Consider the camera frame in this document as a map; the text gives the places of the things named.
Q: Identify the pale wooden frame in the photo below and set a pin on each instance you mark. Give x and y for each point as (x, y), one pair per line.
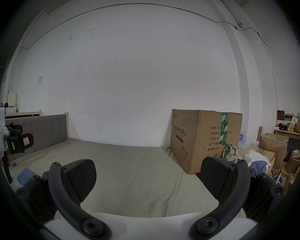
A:
(27, 114)

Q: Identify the wooden table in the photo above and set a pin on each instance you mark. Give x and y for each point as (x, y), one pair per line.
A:
(291, 131)

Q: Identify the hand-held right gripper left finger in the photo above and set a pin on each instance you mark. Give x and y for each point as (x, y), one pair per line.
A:
(78, 179)

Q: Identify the small wall camera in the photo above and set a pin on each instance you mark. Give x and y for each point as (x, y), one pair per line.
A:
(238, 25)

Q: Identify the small white blue card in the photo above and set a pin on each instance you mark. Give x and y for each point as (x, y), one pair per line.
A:
(14, 165)

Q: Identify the small brown carton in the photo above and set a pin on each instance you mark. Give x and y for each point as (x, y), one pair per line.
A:
(293, 162)

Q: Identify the blue garment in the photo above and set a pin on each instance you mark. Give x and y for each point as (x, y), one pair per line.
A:
(26, 175)

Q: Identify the pack of water bottles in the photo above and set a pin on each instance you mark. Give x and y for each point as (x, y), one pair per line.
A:
(243, 137)

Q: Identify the large brown cardboard box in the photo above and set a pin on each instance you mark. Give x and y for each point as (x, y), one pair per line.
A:
(197, 139)

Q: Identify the flat brown carton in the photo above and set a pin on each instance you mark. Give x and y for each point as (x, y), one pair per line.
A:
(251, 149)

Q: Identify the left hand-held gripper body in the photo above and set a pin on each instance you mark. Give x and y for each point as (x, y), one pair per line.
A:
(18, 144)

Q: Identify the grey padded headboard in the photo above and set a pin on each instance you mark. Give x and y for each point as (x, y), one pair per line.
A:
(45, 131)

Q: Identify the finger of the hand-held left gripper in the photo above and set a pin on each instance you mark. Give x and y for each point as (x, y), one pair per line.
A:
(15, 128)

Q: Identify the patterned cloth bag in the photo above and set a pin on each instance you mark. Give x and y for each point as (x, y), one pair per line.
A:
(228, 152)

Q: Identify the pile of clothes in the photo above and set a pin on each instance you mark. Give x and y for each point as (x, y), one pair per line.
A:
(258, 160)

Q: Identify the white paper sheet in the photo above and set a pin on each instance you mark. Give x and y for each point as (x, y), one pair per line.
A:
(40, 80)

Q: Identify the cream white cabinet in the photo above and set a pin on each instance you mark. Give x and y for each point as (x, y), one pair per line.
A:
(12, 100)

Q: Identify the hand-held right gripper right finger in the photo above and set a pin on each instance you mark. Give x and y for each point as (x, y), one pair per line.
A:
(217, 176)

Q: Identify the open brown carton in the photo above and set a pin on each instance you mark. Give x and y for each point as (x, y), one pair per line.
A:
(275, 144)

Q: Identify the person's left hand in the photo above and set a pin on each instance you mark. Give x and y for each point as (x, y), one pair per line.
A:
(3, 161)

